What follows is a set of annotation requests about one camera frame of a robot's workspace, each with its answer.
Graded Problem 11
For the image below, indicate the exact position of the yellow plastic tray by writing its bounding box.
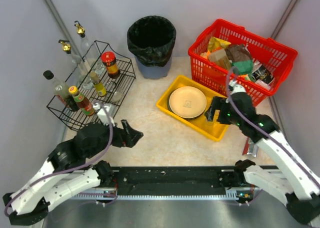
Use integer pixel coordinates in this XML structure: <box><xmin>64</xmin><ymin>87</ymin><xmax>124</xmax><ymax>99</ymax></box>
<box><xmin>156</xmin><ymin>75</ymin><xmax>229</xmax><ymax>141</ymax></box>

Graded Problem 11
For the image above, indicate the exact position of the trash bin with black bag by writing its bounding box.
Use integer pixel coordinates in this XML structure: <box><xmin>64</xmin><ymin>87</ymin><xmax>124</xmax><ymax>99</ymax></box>
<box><xmin>126</xmin><ymin>15</ymin><xmax>177</xmax><ymax>79</ymax></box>

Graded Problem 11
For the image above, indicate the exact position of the silver foil packet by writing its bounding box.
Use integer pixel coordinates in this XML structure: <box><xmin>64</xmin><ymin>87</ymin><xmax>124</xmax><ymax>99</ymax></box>
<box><xmin>242</xmin><ymin>138</ymin><xmax>259</xmax><ymax>158</ymax></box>

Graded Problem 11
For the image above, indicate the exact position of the small yellow seasoning bottle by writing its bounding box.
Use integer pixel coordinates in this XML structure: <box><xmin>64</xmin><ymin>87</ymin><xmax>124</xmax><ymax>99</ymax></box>
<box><xmin>89</xmin><ymin>71</ymin><xmax>107</xmax><ymax>97</ymax></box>

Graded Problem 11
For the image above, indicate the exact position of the brown cardboard box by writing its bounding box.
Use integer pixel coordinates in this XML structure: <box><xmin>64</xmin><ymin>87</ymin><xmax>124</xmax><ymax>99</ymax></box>
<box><xmin>208</xmin><ymin>48</ymin><xmax>231</xmax><ymax>70</ymax></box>

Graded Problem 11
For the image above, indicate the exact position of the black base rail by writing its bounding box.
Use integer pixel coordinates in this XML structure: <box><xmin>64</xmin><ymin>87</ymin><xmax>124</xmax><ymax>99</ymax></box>
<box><xmin>98</xmin><ymin>166</ymin><xmax>253</xmax><ymax>196</ymax></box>

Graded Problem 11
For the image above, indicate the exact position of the red-lidded sauce jar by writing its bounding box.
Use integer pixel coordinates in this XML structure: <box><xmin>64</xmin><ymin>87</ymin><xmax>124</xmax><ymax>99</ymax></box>
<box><xmin>100</xmin><ymin>51</ymin><xmax>120</xmax><ymax>79</ymax></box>

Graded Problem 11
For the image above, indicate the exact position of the black gold snack packet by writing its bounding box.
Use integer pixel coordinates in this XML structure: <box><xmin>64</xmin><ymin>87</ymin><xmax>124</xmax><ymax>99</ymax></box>
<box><xmin>251</xmin><ymin>63</ymin><xmax>274</xmax><ymax>85</ymax></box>

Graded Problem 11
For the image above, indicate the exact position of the black wire rack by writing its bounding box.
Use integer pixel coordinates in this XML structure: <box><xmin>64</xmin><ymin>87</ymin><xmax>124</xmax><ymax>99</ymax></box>
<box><xmin>46</xmin><ymin>40</ymin><xmax>136</xmax><ymax>131</ymax></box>

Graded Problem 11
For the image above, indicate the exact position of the glass jar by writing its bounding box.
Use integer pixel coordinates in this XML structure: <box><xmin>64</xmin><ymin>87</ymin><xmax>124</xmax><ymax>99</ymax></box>
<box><xmin>106</xmin><ymin>81</ymin><xmax>124</xmax><ymax>103</ymax></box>

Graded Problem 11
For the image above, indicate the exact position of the gold-capped glass bottle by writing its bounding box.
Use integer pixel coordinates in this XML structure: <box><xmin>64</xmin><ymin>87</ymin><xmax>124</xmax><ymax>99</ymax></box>
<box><xmin>74</xmin><ymin>20</ymin><xmax>105</xmax><ymax>76</ymax></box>
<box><xmin>58</xmin><ymin>39</ymin><xmax>93</xmax><ymax>90</ymax></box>

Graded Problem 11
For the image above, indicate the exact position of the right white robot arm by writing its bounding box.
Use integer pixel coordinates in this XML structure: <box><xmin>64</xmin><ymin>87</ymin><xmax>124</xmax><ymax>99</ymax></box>
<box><xmin>205</xmin><ymin>80</ymin><xmax>320</xmax><ymax>226</ymax></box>

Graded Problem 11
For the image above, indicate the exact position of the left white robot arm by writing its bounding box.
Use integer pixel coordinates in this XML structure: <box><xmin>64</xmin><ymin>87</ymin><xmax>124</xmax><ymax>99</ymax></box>
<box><xmin>2</xmin><ymin>102</ymin><xmax>144</xmax><ymax>227</ymax></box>

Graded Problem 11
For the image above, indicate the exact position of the yellow snack bag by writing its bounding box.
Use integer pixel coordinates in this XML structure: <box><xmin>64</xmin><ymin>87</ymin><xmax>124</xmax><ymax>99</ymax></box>
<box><xmin>207</xmin><ymin>36</ymin><xmax>231</xmax><ymax>52</ymax></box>

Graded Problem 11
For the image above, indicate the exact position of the red plastic shopping basket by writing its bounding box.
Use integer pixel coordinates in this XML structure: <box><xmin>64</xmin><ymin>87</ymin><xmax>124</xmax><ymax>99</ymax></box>
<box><xmin>188</xmin><ymin>19</ymin><xmax>298</xmax><ymax>106</ymax></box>

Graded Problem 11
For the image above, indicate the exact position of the cream ceramic plate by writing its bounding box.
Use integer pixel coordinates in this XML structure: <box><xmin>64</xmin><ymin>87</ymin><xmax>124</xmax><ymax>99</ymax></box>
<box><xmin>168</xmin><ymin>86</ymin><xmax>208</xmax><ymax>119</ymax></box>

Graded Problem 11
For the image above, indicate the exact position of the black-capped dark sauce bottle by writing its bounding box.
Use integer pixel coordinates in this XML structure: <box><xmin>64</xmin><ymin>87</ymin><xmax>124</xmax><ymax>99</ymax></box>
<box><xmin>43</xmin><ymin>70</ymin><xmax>79</xmax><ymax>112</ymax></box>

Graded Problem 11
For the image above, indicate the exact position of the dark brown snack bag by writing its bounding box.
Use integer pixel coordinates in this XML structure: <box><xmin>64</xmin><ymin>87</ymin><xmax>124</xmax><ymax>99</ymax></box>
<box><xmin>225</xmin><ymin>44</ymin><xmax>253</xmax><ymax>62</ymax></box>

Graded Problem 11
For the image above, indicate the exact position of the green sponge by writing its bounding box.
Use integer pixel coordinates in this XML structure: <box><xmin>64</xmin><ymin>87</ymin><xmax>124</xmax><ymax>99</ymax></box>
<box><xmin>231</xmin><ymin>60</ymin><xmax>254</xmax><ymax>75</ymax></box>

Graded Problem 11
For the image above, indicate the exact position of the red-brown sauce bottle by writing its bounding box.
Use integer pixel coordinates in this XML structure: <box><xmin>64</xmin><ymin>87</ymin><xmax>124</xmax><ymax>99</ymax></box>
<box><xmin>68</xmin><ymin>86</ymin><xmax>95</xmax><ymax>116</ymax></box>

